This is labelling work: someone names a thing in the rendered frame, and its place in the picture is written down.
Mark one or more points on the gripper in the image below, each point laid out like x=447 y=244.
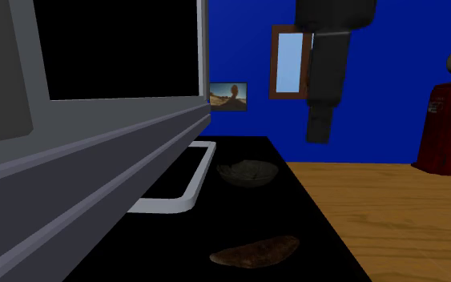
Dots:
x=335 y=13

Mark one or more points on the brown framed window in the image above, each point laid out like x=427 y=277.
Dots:
x=289 y=62

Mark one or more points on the dark stone bowl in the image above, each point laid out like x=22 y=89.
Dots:
x=247 y=174

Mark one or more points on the black desk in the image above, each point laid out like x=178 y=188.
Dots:
x=256 y=215

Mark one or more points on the grey computer monitor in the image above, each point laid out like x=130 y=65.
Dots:
x=92 y=129

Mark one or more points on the framed landscape wall picture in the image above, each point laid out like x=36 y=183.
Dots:
x=228 y=97

